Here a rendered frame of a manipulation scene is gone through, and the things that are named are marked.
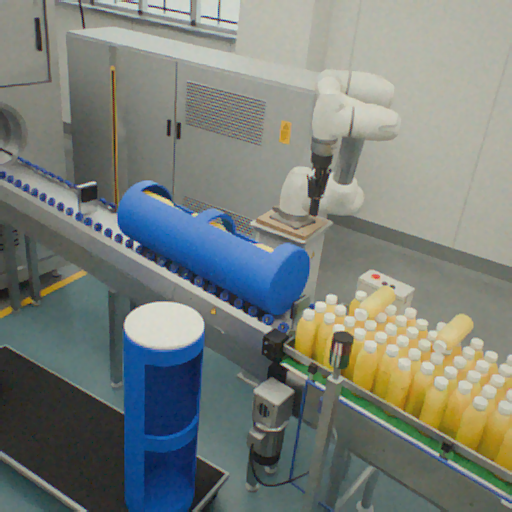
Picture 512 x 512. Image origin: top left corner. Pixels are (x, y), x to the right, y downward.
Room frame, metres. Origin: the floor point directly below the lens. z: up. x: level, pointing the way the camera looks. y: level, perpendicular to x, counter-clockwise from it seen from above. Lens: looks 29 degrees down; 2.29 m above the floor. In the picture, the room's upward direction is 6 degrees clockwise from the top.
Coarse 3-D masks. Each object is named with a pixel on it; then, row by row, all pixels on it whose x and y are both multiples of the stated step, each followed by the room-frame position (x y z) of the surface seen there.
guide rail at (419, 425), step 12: (288, 348) 1.75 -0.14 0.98; (300, 360) 1.72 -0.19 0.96; (312, 360) 1.70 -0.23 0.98; (324, 372) 1.66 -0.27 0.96; (348, 384) 1.60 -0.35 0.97; (360, 396) 1.57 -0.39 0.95; (372, 396) 1.55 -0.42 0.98; (384, 408) 1.52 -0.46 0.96; (396, 408) 1.50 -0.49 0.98; (408, 420) 1.47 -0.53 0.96; (432, 432) 1.42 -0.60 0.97; (456, 444) 1.37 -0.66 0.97; (468, 456) 1.35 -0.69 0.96; (480, 456) 1.33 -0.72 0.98; (492, 468) 1.31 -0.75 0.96
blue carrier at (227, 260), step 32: (128, 192) 2.46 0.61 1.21; (160, 192) 2.62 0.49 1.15; (128, 224) 2.38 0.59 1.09; (160, 224) 2.28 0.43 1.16; (192, 224) 2.22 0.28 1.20; (224, 224) 2.39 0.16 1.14; (192, 256) 2.14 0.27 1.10; (224, 256) 2.06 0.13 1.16; (256, 256) 2.01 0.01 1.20; (288, 256) 1.99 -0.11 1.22; (224, 288) 2.07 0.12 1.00; (256, 288) 1.94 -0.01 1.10; (288, 288) 2.02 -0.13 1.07
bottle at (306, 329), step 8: (304, 320) 1.80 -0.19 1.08; (312, 320) 1.80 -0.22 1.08; (296, 328) 1.81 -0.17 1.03; (304, 328) 1.78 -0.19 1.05; (312, 328) 1.78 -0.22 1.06; (296, 336) 1.80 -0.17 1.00; (304, 336) 1.77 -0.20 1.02; (312, 336) 1.78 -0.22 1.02; (296, 344) 1.79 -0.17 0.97; (304, 344) 1.77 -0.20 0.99; (312, 344) 1.79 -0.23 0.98; (304, 352) 1.77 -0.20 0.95; (296, 360) 1.78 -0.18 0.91
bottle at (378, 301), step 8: (384, 288) 1.92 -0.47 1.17; (392, 288) 1.93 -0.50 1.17; (376, 296) 1.85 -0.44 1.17; (384, 296) 1.87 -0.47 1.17; (392, 296) 1.90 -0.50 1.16; (360, 304) 1.83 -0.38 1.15; (368, 304) 1.80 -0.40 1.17; (376, 304) 1.81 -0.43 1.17; (384, 304) 1.84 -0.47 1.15; (368, 312) 1.78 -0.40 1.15; (376, 312) 1.80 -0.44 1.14
